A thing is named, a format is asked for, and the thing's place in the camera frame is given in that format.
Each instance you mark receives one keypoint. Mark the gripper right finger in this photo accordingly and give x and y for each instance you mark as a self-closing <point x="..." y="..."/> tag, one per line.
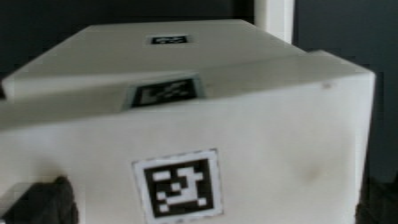
<point x="376" y="207"/>

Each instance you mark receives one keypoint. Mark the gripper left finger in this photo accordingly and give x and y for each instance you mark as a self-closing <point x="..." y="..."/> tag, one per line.
<point x="44" y="206"/>

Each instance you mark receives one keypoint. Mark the white cabinet block with hole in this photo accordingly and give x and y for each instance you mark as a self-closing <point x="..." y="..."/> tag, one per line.
<point x="220" y="146"/>

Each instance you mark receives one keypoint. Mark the white cabinet body box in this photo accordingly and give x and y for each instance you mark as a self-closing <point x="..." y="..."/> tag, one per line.
<point x="122" y="52"/>

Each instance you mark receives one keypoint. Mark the white front fence bar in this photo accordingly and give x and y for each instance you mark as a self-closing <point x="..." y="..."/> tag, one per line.
<point x="273" y="12"/>

